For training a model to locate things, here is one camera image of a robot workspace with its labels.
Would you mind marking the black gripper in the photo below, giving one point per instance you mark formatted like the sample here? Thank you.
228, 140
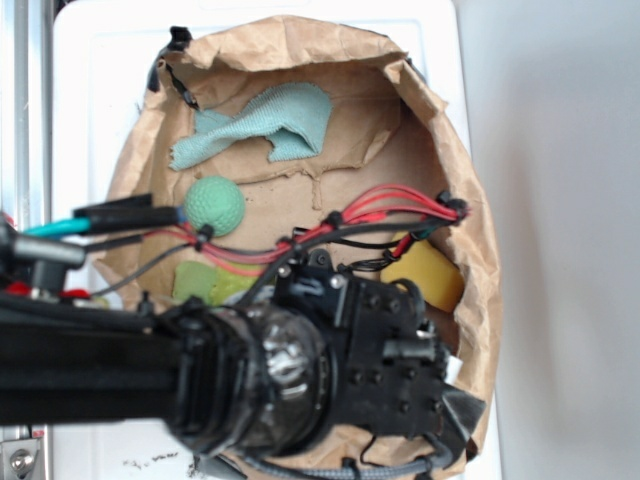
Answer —
384, 375

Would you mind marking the green plush animal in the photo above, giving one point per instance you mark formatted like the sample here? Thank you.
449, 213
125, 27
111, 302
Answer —
213, 285

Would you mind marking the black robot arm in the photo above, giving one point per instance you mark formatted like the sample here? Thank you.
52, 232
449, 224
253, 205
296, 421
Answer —
262, 378

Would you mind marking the yellow sponge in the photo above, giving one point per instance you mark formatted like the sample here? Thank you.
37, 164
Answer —
438, 279

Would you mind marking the green dimpled ball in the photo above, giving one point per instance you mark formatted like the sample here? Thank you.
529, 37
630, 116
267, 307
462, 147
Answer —
215, 201

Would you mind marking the brown paper bag tray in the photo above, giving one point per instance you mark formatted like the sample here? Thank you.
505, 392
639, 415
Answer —
386, 126

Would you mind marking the light blue cloth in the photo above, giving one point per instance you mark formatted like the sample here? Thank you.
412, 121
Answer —
293, 117

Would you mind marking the aluminium frame rail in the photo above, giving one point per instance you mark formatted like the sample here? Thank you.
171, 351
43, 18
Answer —
26, 110

